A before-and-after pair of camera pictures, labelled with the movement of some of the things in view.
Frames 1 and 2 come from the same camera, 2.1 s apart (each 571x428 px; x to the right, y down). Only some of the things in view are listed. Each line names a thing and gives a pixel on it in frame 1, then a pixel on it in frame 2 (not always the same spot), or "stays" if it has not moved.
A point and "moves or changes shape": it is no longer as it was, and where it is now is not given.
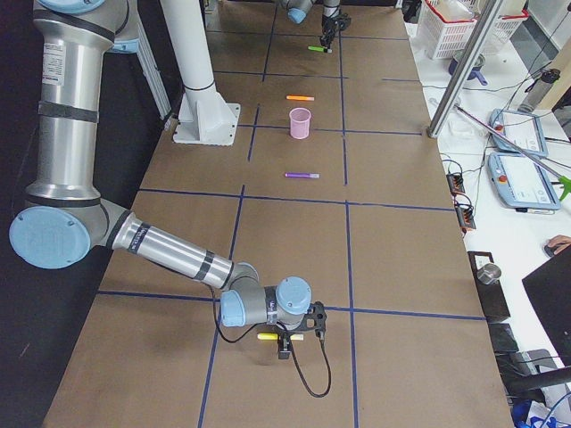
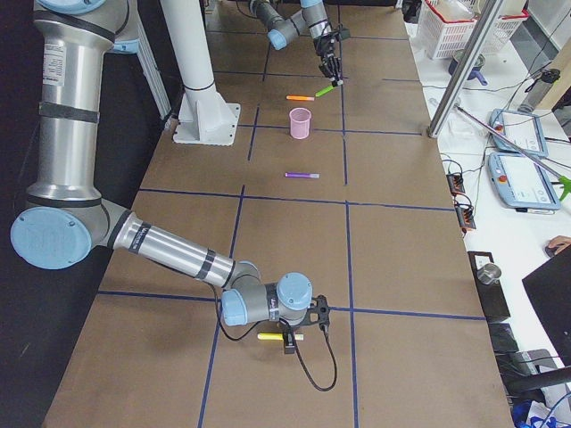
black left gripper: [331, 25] → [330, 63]
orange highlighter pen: [301, 97] stays
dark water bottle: [539, 89] stays
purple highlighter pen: [302, 176] stays
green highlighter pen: [320, 49] moves or changes shape
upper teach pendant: [523, 130] stays
